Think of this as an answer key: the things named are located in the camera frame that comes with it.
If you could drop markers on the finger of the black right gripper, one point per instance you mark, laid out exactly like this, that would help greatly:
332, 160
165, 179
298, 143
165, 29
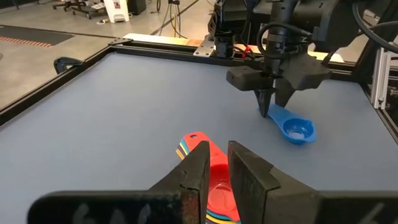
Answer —
265, 101
282, 95

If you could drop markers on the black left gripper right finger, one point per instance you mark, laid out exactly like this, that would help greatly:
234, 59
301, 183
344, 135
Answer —
258, 193

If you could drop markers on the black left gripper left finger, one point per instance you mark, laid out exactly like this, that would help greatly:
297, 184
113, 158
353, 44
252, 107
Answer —
186, 193

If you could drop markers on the red measuring cup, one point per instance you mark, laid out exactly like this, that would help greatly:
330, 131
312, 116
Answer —
219, 174

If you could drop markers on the blue measuring cup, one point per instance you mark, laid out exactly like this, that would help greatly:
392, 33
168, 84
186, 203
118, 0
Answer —
295, 132

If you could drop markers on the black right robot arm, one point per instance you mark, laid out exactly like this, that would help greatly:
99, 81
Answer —
326, 21

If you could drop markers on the blue-grey table mat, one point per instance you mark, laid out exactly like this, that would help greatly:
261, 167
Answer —
109, 124

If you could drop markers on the black bin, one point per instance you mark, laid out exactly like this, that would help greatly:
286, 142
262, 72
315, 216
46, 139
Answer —
136, 6

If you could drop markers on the white caution sign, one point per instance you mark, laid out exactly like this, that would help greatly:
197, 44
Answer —
116, 11

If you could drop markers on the black table clamp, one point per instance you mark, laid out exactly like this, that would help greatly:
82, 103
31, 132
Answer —
63, 62

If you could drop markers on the wheeled cart base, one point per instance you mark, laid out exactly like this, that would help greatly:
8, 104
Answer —
84, 9

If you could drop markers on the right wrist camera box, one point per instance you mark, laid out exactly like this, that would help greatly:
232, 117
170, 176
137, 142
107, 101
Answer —
248, 77

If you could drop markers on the aluminium frame post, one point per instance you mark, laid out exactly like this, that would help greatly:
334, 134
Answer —
382, 77

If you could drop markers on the metal bracket plate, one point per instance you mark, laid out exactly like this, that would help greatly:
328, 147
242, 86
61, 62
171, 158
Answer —
205, 48

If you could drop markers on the black table frame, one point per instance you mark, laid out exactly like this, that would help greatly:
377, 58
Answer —
46, 88

